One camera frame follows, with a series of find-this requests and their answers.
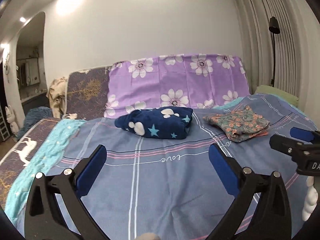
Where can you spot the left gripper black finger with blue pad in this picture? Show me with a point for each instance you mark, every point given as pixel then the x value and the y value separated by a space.
pixel 305 135
pixel 54 208
pixel 283 144
pixel 260 209

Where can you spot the navy fleece star garment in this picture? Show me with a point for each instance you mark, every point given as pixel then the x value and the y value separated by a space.
pixel 158 123

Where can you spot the floral folded clothes stack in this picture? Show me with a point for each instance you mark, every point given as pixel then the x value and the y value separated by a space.
pixel 239 125

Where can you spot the white gloved right hand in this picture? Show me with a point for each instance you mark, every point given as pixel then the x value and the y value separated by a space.
pixel 312 197

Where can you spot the dark deer print bedcover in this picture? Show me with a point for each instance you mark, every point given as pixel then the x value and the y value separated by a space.
pixel 11 164

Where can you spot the teal fleece blanket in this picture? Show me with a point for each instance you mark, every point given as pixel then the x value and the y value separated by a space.
pixel 48 155

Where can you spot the grey pleated curtain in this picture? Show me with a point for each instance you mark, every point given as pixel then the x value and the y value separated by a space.
pixel 280 40

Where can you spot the blue fuzzy blanket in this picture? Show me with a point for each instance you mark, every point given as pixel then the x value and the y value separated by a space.
pixel 33 117

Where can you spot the blue plaid love bedsheet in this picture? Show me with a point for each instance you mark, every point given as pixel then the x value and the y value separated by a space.
pixel 169 187

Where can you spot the purple floral pillow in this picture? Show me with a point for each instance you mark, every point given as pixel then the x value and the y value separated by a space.
pixel 195 81

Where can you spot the black floor lamp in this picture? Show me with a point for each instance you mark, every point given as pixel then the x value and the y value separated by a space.
pixel 274 29

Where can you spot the beige crumpled cloth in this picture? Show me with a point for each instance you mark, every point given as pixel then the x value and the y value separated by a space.
pixel 56 95

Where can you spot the dark tree print pillow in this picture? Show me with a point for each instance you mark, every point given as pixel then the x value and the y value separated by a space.
pixel 86 92

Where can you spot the white cabinet with mirror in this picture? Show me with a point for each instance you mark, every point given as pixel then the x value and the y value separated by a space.
pixel 27 72

